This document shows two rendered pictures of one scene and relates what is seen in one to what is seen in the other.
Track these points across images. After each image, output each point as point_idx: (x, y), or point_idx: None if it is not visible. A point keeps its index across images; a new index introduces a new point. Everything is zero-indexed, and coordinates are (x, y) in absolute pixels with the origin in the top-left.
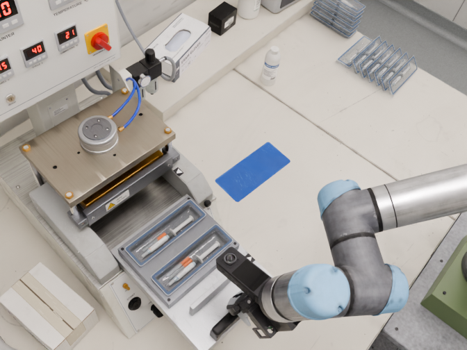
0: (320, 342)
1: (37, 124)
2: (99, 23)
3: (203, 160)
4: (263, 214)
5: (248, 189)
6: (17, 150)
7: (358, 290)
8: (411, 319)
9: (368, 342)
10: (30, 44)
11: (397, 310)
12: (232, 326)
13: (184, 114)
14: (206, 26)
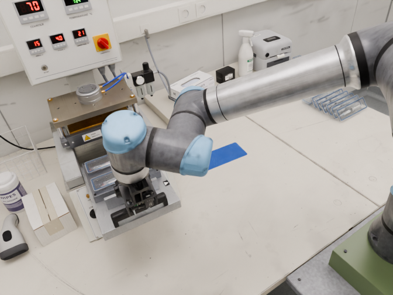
0: (226, 274)
1: None
2: (102, 32)
3: None
4: (215, 182)
5: (210, 167)
6: None
7: (157, 138)
8: (316, 274)
9: (269, 284)
10: (54, 33)
11: (199, 170)
12: (132, 220)
13: None
14: (210, 76)
